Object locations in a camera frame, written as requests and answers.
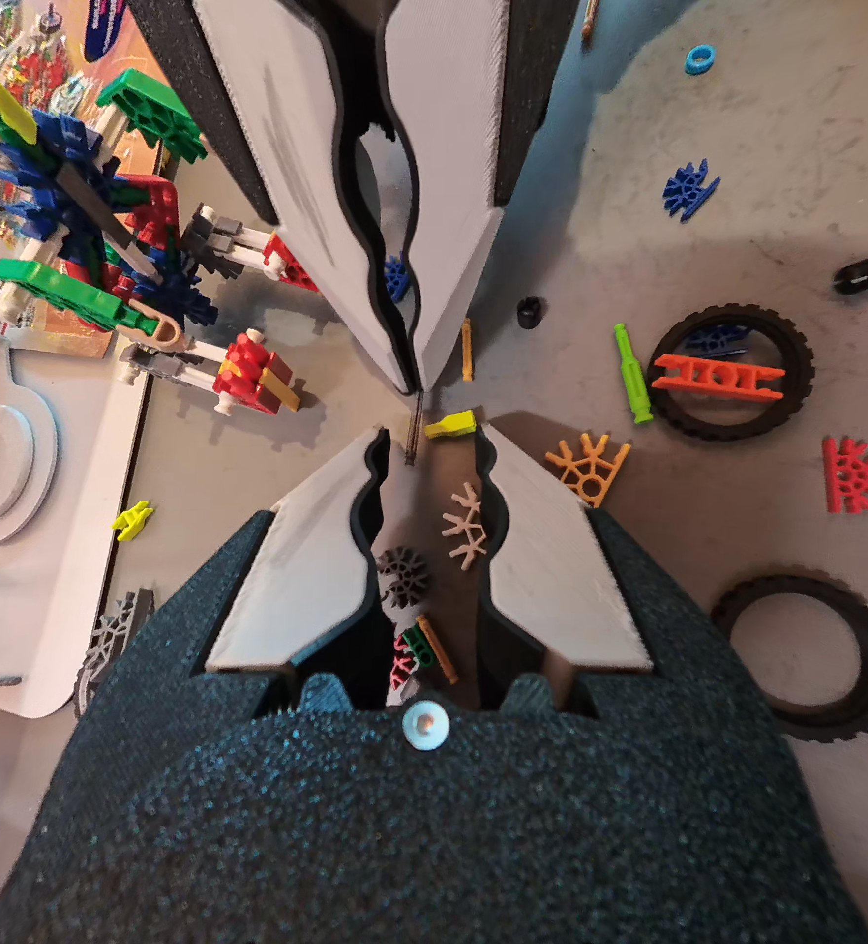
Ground white toy snowflake connector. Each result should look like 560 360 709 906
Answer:
441 481 490 572

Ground green toy rod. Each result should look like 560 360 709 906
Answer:
613 322 655 426

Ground small yellow toy connector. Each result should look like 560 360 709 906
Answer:
111 499 156 544

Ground white flat board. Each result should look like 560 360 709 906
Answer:
0 316 160 721

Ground small pink toy connector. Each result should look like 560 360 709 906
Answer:
388 636 419 690

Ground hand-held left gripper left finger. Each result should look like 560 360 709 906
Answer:
204 426 392 676

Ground orange toy ladder piece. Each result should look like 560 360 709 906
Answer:
648 353 786 401

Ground colourful toy instruction booklet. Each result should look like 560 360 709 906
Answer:
0 0 178 360

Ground multicoloured toy construction model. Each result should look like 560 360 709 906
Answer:
0 54 326 423

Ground grey toy snowflake connector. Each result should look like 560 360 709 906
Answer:
375 546 432 609

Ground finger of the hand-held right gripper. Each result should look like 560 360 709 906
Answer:
381 0 510 393
192 0 416 394

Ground orange toy fan connector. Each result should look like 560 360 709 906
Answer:
544 433 632 510

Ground grey toy fan connector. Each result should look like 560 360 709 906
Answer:
78 587 157 687

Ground red toy fan connector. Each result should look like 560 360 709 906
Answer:
822 436 868 515

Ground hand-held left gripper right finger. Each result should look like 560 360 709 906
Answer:
473 422 658 705

